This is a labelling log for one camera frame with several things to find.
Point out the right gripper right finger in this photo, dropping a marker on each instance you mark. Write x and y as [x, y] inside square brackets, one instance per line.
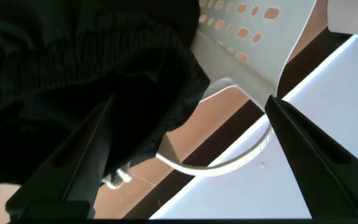
[322, 174]

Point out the white laundry basket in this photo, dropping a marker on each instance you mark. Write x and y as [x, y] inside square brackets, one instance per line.
[247, 62]

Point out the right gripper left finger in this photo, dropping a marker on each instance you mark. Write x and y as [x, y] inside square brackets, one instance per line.
[73, 186]

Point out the black garment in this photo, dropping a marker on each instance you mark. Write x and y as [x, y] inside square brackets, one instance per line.
[73, 62]

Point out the beige curtain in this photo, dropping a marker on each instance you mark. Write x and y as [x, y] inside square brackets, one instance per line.
[353, 18]

